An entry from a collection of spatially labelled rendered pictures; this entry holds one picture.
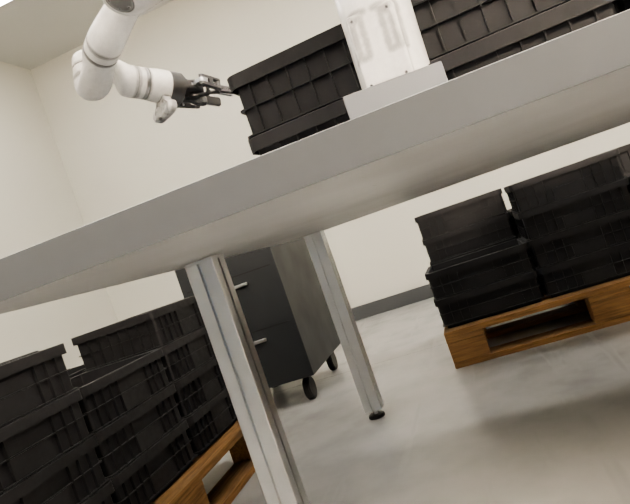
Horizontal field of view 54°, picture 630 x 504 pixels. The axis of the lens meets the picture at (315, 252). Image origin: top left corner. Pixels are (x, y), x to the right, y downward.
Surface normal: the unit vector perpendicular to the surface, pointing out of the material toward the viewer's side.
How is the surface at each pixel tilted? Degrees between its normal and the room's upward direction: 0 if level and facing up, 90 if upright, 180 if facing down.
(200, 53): 90
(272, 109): 90
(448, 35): 90
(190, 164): 90
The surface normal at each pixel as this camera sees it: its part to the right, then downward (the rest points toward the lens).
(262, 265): -0.23, 0.08
